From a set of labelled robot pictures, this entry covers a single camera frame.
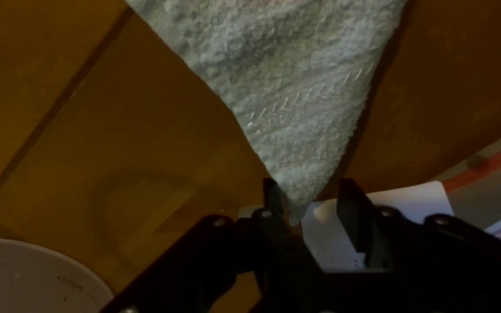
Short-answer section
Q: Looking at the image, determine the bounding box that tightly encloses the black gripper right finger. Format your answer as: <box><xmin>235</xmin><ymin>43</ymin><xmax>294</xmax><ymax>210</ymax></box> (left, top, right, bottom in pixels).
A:
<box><xmin>336</xmin><ymin>179</ymin><xmax>414</xmax><ymax>313</ymax></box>

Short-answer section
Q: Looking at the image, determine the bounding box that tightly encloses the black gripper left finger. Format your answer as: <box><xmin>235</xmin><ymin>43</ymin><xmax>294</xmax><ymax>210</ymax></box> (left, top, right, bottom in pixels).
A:
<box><xmin>261</xmin><ymin>179</ymin><xmax>320</xmax><ymax>313</ymax></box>

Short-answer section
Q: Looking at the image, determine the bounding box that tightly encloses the light blue towel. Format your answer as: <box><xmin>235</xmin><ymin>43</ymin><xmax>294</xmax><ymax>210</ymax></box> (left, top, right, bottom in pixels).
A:
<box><xmin>126</xmin><ymin>0</ymin><xmax>409</xmax><ymax>224</ymax></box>

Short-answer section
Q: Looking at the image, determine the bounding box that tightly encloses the wooden drawer dresser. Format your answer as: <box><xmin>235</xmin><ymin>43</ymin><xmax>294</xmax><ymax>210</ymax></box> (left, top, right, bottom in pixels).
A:
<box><xmin>0</xmin><ymin>0</ymin><xmax>501</xmax><ymax>290</ymax></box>

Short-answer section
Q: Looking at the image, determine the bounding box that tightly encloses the clear plastic measuring pitcher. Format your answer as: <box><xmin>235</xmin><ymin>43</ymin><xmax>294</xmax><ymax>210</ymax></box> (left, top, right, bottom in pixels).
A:
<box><xmin>0</xmin><ymin>238</ymin><xmax>113</xmax><ymax>313</ymax></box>

